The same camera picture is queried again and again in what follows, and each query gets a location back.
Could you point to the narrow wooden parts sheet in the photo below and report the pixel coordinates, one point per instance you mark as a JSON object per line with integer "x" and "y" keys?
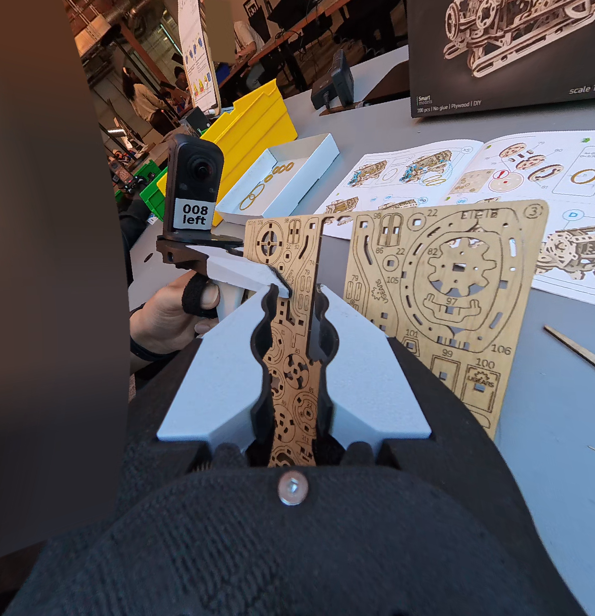
{"x": 309, "y": 255}

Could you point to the yellow plastic bin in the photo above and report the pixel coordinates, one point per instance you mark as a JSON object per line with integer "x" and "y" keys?
{"x": 249, "y": 125}

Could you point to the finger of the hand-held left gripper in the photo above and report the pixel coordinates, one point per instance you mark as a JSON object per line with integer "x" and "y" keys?
{"x": 239, "y": 272}

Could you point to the instruction booklet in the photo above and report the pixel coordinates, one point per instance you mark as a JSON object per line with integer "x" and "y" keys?
{"x": 389, "y": 192}

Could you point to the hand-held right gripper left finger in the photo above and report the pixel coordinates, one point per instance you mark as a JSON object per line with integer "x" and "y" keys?
{"x": 215, "y": 385}

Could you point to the black model kit box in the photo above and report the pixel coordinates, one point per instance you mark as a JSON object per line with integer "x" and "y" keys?
{"x": 432, "y": 57}

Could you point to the black wristband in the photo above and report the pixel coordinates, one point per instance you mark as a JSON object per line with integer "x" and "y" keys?
{"x": 148, "y": 353}

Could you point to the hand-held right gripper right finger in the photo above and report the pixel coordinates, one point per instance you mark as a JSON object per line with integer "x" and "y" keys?
{"x": 369, "y": 390}

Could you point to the white roll-up banner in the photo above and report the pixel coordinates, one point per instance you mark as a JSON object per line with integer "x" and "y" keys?
{"x": 199, "y": 57}

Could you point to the person's left hand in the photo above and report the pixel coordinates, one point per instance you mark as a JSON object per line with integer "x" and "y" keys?
{"x": 158, "y": 322}

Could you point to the flat wooden stick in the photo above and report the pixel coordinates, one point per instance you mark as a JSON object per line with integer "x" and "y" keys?
{"x": 574, "y": 347}

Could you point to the black electronic device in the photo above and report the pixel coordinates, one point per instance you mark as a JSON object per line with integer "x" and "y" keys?
{"x": 333, "y": 82}

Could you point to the green plastic bin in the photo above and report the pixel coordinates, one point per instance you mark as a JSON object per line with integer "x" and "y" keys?
{"x": 153, "y": 197}

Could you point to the wide wooden parts sheet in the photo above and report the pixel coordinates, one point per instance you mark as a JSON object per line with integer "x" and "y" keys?
{"x": 531, "y": 250}

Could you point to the white cardboard tray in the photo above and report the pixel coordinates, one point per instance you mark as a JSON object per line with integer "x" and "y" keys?
{"x": 307, "y": 178}

